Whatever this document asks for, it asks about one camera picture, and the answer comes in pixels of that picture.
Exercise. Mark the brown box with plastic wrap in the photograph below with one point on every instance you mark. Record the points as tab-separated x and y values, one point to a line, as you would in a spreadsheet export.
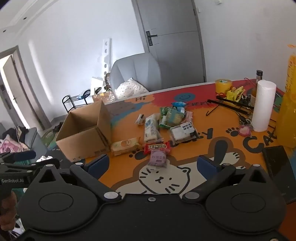
101	96

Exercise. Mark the white long snack packet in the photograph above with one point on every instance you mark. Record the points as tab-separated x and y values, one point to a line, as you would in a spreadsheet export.
151	129

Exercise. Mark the purple round snack packet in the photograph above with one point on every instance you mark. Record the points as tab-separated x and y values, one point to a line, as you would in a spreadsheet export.
158	158

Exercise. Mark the pink small packet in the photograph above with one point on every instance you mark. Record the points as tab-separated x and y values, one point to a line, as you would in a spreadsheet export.
245	131

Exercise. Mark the black slipper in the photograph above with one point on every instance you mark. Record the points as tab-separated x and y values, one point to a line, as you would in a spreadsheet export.
57	126

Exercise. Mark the grey sofa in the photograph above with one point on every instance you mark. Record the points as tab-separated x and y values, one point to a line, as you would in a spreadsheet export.
34	139

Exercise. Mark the black clothes hanger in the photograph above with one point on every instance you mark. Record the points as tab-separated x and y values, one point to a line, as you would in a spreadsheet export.
231	103

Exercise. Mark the yellow tape roll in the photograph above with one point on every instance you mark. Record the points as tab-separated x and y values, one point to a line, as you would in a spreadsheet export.
223	87

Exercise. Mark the blue snack packet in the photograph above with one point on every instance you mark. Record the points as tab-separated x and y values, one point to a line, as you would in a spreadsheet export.
179	104

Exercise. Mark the white board with holes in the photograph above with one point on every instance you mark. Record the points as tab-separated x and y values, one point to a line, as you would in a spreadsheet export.
106	51

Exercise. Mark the glass bottle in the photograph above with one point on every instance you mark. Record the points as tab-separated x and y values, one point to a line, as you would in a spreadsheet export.
259	74

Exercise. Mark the black flat device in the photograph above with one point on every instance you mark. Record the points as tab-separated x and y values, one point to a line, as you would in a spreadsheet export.
277	169

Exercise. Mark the dark clothes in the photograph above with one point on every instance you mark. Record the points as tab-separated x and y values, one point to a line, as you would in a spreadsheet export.
13	132

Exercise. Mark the grey door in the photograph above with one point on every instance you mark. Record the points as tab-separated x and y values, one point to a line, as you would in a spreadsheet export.
175	58

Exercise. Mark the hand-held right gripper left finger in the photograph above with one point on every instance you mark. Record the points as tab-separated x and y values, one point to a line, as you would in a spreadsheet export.
99	165

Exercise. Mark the person's left hand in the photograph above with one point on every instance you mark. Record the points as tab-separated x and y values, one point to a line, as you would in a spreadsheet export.
8	213

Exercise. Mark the printed table mat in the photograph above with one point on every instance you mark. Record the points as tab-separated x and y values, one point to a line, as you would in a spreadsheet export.
208	143

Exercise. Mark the green floor mat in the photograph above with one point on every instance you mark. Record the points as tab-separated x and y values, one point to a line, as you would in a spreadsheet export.
49	136

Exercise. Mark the pink printed tote bag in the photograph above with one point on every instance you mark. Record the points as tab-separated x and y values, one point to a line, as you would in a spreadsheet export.
9	144

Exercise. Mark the small white snack packet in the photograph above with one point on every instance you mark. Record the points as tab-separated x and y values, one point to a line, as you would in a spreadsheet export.
140	119

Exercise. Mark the key bunch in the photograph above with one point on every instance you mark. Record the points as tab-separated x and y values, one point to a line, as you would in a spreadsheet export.
244	119

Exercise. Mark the dotted pillow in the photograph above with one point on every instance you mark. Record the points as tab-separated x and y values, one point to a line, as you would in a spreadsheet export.
129	89

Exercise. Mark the cream orange snack packet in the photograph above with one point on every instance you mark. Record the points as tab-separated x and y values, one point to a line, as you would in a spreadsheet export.
124	146

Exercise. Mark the green white snack packet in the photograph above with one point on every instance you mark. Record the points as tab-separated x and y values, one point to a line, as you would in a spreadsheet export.
163	122

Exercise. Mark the pink snack packet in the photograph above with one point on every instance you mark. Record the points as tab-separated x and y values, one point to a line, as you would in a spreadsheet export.
189	116

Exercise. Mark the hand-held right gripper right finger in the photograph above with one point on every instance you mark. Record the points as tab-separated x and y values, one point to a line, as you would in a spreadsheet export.
208	165

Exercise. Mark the red snack packet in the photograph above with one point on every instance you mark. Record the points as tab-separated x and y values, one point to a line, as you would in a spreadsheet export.
157	146

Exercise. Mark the yellow crumpled bag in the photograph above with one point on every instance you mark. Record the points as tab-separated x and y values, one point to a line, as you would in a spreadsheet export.
233	92

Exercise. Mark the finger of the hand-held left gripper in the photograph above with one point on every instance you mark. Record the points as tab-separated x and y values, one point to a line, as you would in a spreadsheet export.
23	154
18	168

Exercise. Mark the black shoe rack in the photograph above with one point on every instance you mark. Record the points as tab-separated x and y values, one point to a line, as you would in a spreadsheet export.
69	98

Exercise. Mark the open room door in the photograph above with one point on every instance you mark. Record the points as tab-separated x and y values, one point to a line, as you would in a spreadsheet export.
18	92

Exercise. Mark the large yellow bottle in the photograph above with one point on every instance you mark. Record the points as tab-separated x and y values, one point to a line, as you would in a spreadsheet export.
286	115

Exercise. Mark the brown cardboard box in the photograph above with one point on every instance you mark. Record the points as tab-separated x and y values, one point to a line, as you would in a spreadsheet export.
101	129

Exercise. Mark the paper towel roll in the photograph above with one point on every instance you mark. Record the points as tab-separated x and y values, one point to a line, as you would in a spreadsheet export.
263	106

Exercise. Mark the grey armchair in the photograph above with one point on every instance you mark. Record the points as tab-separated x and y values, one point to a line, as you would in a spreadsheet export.
138	67

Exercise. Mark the blue bag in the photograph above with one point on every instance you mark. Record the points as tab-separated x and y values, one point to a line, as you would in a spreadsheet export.
83	93

